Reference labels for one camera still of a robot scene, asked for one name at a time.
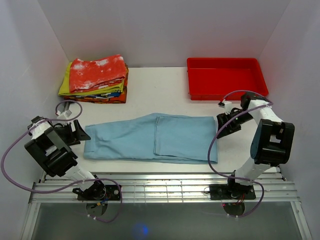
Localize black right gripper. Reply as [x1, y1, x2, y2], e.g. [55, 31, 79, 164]
[215, 110, 253, 140]

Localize light blue trousers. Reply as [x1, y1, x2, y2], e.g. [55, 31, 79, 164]
[83, 113, 218, 165]

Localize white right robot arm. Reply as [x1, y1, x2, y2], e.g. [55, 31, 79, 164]
[209, 91, 295, 200]

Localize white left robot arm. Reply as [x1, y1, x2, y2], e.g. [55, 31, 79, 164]
[24, 116, 107, 201]

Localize orange patterned folded trousers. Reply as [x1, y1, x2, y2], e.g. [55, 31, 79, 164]
[62, 65, 129, 104]

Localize yellow green folded trousers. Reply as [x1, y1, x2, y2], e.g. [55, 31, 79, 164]
[58, 62, 129, 96]

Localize red white tie-dye trousers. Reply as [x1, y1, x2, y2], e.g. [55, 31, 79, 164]
[69, 54, 127, 93]

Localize red plastic tray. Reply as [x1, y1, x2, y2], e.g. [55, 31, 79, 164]
[186, 57, 269, 101]

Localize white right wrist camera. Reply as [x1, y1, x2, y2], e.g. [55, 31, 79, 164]
[218, 99, 233, 115]

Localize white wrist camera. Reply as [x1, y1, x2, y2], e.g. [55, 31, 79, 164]
[56, 110, 72, 120]
[218, 99, 233, 115]

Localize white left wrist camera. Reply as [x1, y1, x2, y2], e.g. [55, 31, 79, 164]
[56, 110, 72, 120]

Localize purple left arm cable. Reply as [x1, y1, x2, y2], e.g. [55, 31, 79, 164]
[1, 100, 124, 223]

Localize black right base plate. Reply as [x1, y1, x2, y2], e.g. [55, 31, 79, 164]
[208, 184, 256, 200]

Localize aluminium rail frame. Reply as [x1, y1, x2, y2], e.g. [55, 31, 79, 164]
[21, 165, 316, 240]

